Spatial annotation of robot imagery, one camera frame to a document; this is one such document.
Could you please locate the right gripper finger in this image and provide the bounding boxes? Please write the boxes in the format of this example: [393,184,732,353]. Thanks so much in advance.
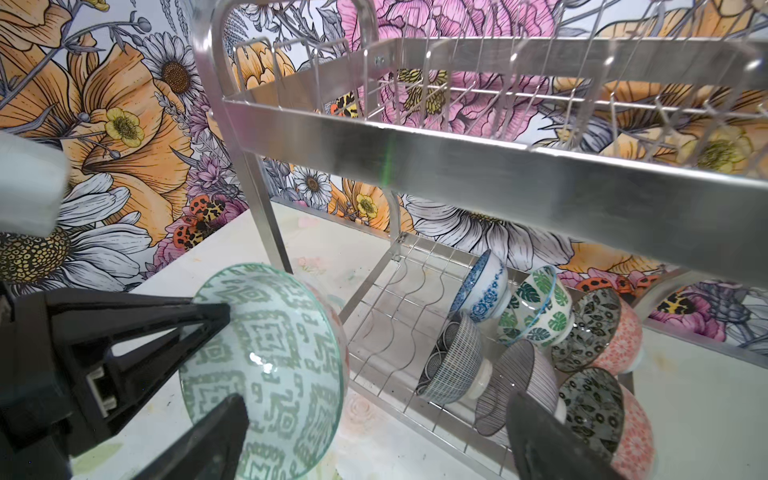
[506,393,622,480]

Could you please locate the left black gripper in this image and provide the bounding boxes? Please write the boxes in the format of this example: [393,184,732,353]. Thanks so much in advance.
[1,287,249,480]

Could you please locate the black white floral bowl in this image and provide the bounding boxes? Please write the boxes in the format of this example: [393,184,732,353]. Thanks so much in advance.
[551,289,643,376]
[559,367,656,480]

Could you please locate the pink ribbed glass bowl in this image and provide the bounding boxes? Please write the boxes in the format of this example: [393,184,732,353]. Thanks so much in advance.
[474,340,566,445]

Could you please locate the dark blue floral bowl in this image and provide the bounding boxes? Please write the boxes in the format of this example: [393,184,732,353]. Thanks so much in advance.
[415,312,493,406]

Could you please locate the pale green geometric bowl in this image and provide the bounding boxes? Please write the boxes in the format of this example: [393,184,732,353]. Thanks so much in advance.
[179,263,349,479]

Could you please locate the green leaf pattern bowl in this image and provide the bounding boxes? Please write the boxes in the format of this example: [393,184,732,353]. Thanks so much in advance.
[497,265,574,348]

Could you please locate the blue rose pattern bowl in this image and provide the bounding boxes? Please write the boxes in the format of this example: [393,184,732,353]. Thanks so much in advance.
[449,249,512,323]

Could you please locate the two-tier steel dish rack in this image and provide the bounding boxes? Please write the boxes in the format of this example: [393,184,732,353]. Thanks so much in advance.
[190,0,768,480]

